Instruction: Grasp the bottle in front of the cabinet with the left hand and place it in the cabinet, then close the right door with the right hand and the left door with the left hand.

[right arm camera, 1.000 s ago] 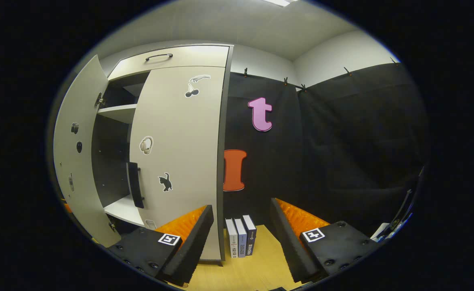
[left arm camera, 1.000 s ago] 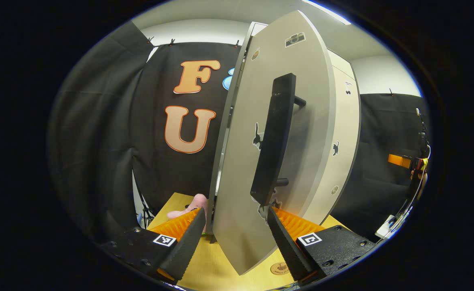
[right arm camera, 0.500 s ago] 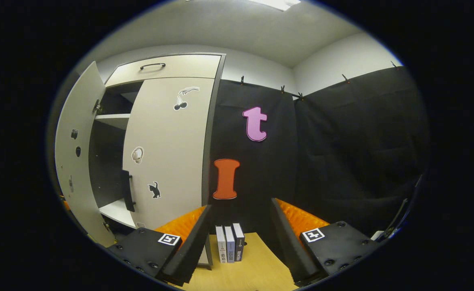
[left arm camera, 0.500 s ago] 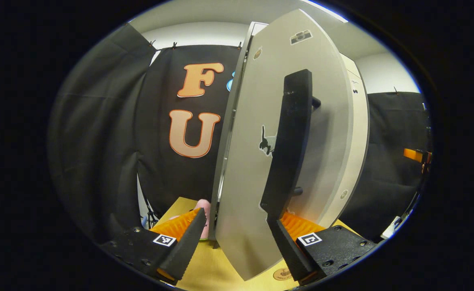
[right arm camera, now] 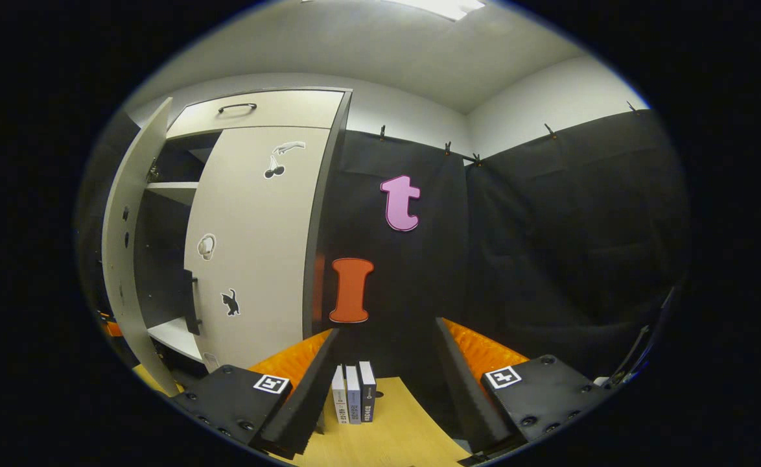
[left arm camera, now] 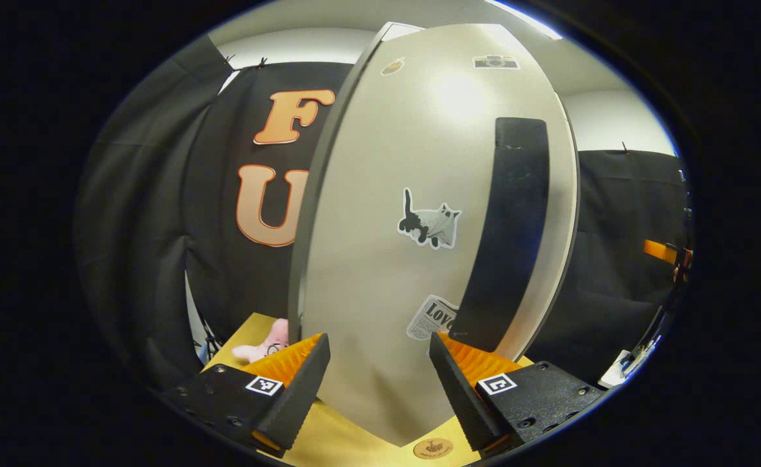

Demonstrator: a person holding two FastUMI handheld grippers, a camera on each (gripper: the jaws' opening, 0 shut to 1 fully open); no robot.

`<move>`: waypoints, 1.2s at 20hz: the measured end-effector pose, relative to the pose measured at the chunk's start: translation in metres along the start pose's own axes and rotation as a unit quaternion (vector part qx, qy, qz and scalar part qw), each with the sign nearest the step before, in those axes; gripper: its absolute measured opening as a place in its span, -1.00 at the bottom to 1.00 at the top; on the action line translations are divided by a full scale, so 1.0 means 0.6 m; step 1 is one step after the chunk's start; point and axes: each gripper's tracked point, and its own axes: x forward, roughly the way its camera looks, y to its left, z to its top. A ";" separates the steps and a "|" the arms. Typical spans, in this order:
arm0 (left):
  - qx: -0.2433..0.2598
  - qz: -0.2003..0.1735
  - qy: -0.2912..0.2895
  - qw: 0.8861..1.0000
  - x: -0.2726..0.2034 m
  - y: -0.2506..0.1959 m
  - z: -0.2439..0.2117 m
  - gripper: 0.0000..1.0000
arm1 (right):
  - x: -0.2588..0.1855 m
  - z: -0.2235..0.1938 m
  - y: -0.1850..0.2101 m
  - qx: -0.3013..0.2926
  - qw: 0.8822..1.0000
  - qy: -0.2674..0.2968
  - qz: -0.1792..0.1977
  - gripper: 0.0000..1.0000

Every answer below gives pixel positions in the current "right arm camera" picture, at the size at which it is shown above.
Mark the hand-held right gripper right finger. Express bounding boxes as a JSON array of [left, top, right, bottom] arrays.
[[434, 317, 615, 455]]

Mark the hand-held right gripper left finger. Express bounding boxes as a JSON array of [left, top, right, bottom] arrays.
[[172, 328, 342, 460]]

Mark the white cabinet door with cat sticker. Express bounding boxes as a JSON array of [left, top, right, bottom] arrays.
[[183, 126, 331, 374]]

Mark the white book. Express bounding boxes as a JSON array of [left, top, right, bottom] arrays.
[[332, 365, 349, 424]]

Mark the light blue book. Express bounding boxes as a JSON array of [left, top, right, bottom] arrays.
[[345, 365, 362, 424]]

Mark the white cabinet door with phone sticker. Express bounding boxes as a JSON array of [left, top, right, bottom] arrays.
[[100, 97, 180, 398]]

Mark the dark blue book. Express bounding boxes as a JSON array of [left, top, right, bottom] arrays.
[[358, 361, 377, 423]]

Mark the white cabinet shelf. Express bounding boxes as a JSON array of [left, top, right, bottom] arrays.
[[147, 318, 204, 363], [145, 182, 200, 207]]

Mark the black backdrop cloth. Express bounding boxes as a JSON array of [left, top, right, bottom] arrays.
[[76, 107, 691, 448]]

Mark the white and grey cabinet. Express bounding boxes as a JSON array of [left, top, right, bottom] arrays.
[[99, 86, 354, 380]]

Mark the ceiling light panel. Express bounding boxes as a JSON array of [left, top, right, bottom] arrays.
[[380, 0, 487, 21]]

